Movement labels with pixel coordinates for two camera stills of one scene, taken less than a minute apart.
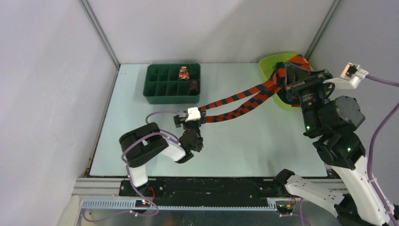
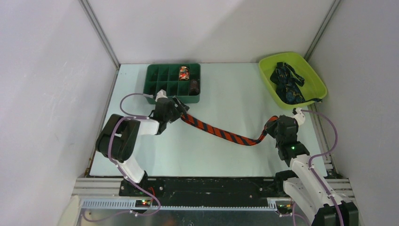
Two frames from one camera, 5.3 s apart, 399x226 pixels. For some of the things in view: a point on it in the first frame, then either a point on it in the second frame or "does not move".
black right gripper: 294,73 -> 273,124
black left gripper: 179,120 -> 183,108
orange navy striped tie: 276,83 -> 240,139
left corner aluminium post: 93,20 does not move
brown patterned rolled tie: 194,87 does not move
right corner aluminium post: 324,25 does not move
